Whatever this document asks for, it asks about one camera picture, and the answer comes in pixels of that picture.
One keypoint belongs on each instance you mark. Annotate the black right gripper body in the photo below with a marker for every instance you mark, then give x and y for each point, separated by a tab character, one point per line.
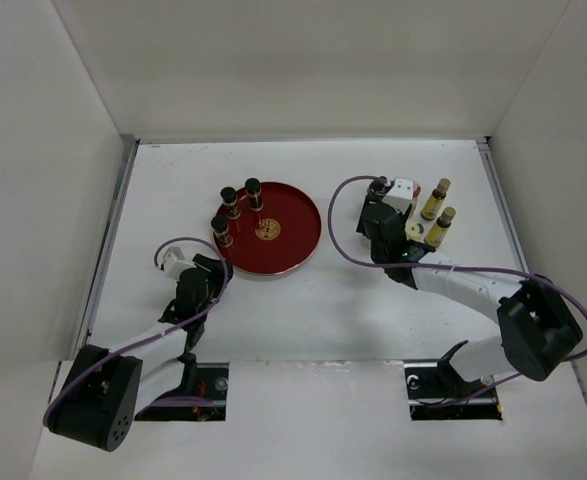
376	254

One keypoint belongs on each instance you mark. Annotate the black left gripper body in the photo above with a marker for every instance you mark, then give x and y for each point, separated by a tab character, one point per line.
215	279

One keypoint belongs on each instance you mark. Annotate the small black-cap spice bottle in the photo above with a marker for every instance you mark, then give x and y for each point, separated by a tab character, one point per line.
254	194
221	231
230	201

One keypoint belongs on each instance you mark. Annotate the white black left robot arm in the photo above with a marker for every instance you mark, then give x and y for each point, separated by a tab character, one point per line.
107	387

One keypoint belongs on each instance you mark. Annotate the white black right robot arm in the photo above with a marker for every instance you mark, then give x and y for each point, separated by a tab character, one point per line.
537	331

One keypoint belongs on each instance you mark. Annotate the yellow-cap spice jar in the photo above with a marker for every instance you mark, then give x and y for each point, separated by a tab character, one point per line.
414	231

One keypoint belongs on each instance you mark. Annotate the back black-knob spice jar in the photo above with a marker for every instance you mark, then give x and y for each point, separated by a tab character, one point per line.
378	188

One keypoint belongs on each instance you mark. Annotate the pink-cap spice jar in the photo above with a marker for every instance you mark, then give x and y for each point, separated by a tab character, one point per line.
415	193

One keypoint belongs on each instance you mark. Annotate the back yellow sauce bottle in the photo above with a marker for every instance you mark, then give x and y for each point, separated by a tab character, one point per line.
435	201

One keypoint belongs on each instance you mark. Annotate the yellow sauce bottle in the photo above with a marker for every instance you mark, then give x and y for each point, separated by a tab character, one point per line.
435	201
440	228

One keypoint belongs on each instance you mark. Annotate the front yellow sauce bottle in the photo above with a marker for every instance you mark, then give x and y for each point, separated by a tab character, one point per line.
440	228

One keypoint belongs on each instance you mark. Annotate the red round tray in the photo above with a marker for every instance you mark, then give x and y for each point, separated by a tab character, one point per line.
278	238

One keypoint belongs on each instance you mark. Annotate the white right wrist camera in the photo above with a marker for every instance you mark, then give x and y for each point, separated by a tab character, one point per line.
400	195

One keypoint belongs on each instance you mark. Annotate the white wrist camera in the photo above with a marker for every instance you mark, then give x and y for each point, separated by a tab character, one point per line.
174	263
400	195

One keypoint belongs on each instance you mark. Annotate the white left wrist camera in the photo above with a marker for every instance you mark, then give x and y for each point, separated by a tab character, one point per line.
174	263

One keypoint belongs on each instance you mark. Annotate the right metal table rail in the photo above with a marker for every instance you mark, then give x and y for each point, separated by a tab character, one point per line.
498	251

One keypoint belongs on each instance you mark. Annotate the metal table rail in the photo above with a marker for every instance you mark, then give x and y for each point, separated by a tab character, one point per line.
89	310
498	251

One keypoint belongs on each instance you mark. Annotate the left metal table rail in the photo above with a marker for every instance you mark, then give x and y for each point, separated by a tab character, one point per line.
89	310

